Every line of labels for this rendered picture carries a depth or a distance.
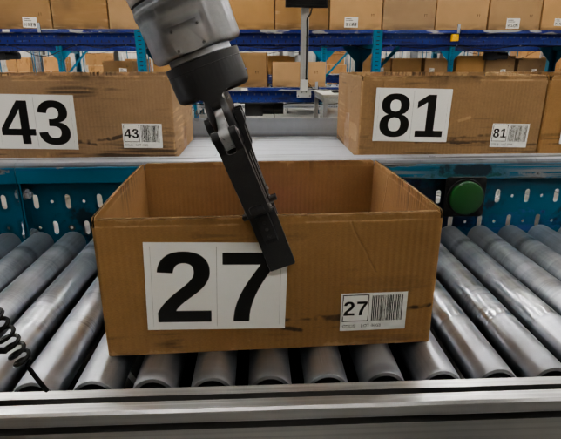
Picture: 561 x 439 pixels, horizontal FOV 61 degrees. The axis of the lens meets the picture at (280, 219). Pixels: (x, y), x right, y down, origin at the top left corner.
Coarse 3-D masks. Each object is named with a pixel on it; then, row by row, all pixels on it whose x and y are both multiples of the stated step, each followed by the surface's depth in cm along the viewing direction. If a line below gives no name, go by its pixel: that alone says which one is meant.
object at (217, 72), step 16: (192, 64) 44; (208, 64) 44; (224, 64) 44; (240, 64) 46; (176, 80) 45; (192, 80) 44; (208, 80) 44; (224, 80) 44; (240, 80) 46; (176, 96) 47; (192, 96) 45; (208, 96) 45; (224, 96) 45; (208, 112) 45; (224, 112) 45
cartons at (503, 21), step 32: (0, 0) 494; (32, 0) 495; (64, 0) 496; (96, 0) 497; (256, 0) 505; (352, 0) 508; (384, 0) 509; (416, 0) 511; (448, 0) 513; (480, 0) 513; (512, 0) 515; (544, 0) 517; (256, 64) 500; (288, 64) 503; (320, 64) 504
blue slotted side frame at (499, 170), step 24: (0, 168) 93; (24, 168) 93; (48, 168) 93; (72, 168) 94; (96, 168) 94; (120, 168) 94; (144, 168) 94; (408, 168) 97; (432, 168) 97; (456, 168) 97; (480, 168) 97; (504, 168) 98; (528, 168) 98; (552, 168) 98; (0, 192) 98; (48, 192) 98; (72, 192) 98; (96, 192) 98; (432, 192) 102; (504, 192) 103; (552, 192) 103; (0, 216) 99; (48, 216) 100; (72, 216) 100; (504, 216) 104; (528, 216) 105; (552, 216) 105
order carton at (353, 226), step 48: (144, 192) 77; (192, 192) 80; (288, 192) 81; (336, 192) 82; (384, 192) 76; (96, 240) 52; (144, 240) 52; (192, 240) 52; (240, 240) 53; (288, 240) 53; (336, 240) 54; (384, 240) 54; (432, 240) 55; (144, 288) 54; (288, 288) 55; (336, 288) 56; (384, 288) 56; (432, 288) 57; (144, 336) 56; (192, 336) 56; (240, 336) 57; (288, 336) 57; (336, 336) 58; (384, 336) 58
